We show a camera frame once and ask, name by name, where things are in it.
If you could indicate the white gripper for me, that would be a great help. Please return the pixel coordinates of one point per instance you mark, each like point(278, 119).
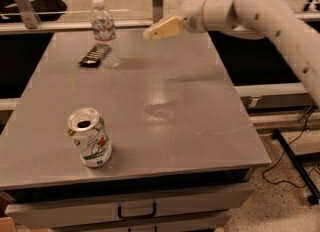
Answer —
point(192, 12)

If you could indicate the clear plastic water bottle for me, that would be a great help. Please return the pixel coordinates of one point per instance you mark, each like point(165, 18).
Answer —
point(104, 33)

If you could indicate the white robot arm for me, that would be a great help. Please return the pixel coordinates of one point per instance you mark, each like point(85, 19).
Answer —
point(296, 41)

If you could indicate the black rxbar chocolate bar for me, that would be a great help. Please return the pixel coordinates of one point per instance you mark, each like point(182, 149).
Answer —
point(95, 56)

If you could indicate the white green soda can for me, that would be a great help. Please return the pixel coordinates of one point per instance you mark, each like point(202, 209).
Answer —
point(86, 129)

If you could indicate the lower grey drawer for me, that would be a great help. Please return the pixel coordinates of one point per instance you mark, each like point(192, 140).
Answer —
point(173, 223)

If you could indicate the middle metal bracket post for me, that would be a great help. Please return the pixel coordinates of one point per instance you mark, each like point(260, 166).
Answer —
point(157, 0)

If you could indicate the metal bracket post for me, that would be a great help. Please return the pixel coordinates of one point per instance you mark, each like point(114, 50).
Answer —
point(27, 13)
point(157, 0)

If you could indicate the left metal bracket post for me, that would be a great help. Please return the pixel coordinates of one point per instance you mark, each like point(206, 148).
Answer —
point(27, 13)

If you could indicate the grey drawer with black handle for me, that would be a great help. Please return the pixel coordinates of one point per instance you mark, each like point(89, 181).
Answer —
point(125, 207)

